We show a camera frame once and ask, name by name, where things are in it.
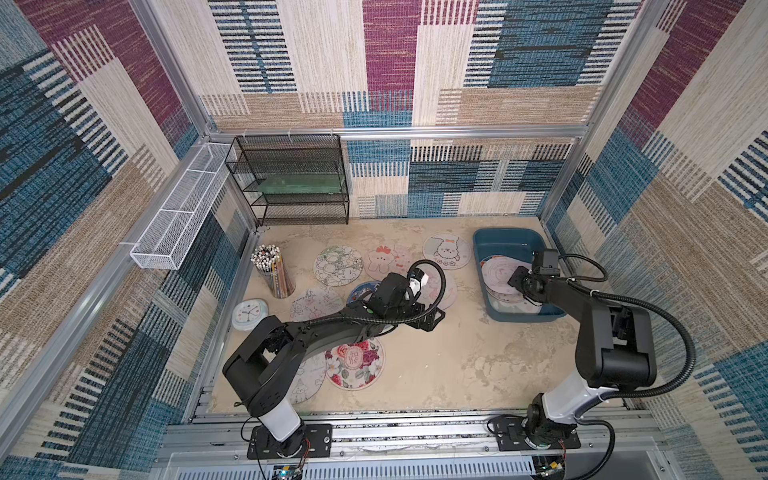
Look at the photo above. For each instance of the pink unicorn moon coaster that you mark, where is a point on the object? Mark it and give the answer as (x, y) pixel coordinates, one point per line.
(431, 290)

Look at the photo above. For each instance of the white butterfly coaster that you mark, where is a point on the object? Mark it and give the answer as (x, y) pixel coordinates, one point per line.
(308, 380)

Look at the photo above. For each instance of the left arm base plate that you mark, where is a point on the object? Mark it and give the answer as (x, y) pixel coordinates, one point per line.
(309, 441)

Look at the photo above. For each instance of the teal plastic storage box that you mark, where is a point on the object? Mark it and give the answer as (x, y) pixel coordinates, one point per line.
(519, 244)

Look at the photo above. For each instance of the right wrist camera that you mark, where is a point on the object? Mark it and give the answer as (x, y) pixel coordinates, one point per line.
(546, 263)

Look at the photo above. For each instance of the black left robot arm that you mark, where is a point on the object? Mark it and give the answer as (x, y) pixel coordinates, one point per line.
(263, 367)

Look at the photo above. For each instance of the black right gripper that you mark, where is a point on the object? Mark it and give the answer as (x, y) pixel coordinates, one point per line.
(519, 280)

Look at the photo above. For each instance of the green white cabbage coaster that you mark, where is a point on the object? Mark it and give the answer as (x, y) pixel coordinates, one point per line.
(338, 266)

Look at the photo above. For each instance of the blue cartoon toast coaster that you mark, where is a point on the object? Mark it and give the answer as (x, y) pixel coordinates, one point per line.
(362, 291)

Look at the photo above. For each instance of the red rose floral coaster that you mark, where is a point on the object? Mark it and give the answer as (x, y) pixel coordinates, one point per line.
(355, 366)

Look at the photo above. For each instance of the pink hello kitty coaster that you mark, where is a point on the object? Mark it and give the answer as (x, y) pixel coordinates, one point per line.
(496, 270)

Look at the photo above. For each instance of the pink checkered bunny coaster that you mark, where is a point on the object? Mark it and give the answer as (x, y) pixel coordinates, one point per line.
(387, 258)

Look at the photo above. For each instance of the green white rabbit coaster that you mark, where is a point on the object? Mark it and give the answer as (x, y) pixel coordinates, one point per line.
(522, 307)

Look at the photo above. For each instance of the black wire mesh shelf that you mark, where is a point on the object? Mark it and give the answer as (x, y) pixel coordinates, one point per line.
(291, 180)

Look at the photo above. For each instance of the white wire mesh basket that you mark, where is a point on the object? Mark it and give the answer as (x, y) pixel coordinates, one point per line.
(166, 241)

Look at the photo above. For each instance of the cup of coloured pencils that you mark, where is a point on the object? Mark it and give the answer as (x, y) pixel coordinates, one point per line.
(268, 261)

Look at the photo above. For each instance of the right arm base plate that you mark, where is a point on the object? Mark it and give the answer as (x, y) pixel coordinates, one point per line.
(514, 433)

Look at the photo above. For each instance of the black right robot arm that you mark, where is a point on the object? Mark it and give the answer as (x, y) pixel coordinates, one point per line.
(614, 354)

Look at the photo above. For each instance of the small white round clock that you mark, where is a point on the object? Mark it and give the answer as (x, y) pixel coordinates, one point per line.
(248, 314)

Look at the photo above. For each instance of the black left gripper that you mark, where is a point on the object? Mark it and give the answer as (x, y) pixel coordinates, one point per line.
(431, 321)

